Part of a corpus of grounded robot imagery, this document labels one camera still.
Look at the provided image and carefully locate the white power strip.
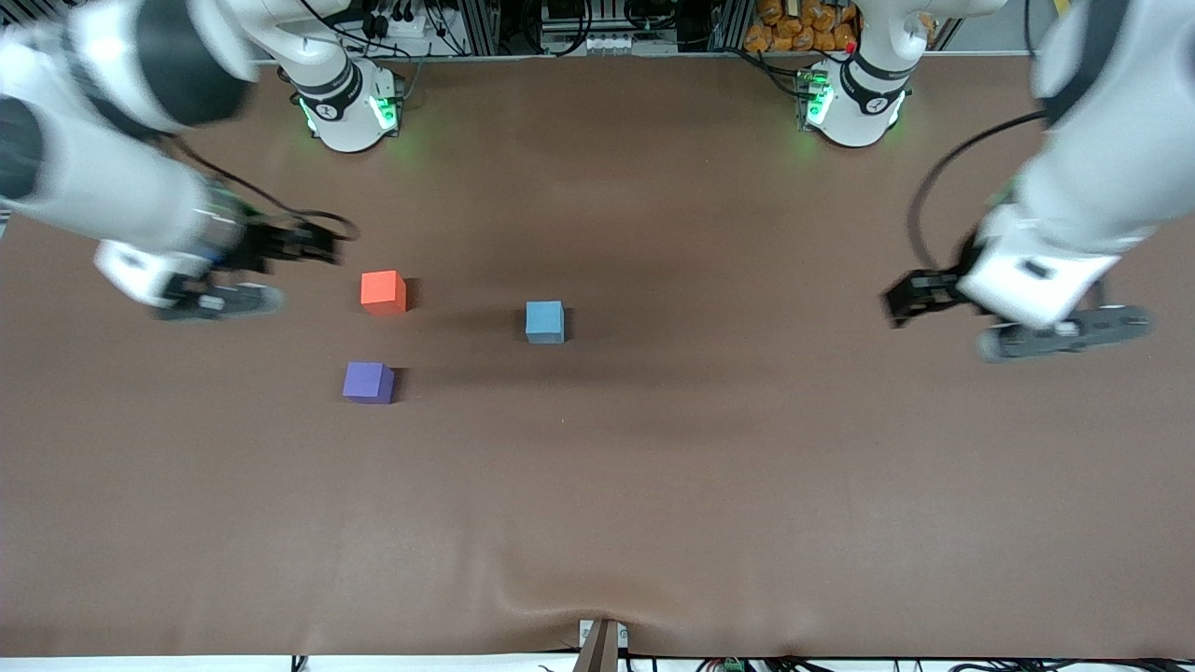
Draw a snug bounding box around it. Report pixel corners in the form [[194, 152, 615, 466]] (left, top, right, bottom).
[[368, 7, 431, 41]]

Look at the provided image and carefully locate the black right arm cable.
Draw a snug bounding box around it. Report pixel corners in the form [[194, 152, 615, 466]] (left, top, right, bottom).
[[172, 134, 361, 243]]

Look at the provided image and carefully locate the purple foam block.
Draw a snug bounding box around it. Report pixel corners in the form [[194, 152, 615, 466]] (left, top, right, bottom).
[[342, 361, 397, 406]]

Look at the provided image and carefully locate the orange foam block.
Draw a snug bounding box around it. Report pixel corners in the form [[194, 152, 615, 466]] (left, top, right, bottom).
[[360, 270, 409, 317]]

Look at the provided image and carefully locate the blue foam block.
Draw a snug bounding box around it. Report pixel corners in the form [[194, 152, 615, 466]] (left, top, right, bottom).
[[524, 300, 568, 345]]

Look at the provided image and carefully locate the table edge clamp bracket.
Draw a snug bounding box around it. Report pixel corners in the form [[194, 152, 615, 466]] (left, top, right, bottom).
[[576, 618, 630, 672]]

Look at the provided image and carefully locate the white terminal block row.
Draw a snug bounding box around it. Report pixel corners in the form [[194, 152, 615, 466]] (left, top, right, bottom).
[[583, 32, 681, 56]]

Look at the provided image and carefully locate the aluminium profile post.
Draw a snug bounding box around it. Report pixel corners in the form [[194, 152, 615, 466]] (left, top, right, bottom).
[[713, 0, 756, 53], [457, 0, 501, 56]]

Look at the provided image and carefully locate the brown table mat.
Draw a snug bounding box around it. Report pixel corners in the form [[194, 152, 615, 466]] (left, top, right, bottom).
[[0, 54, 1195, 660]]

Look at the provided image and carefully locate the bag of orange snacks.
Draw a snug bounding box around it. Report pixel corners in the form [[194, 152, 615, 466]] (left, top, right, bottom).
[[743, 0, 862, 54]]

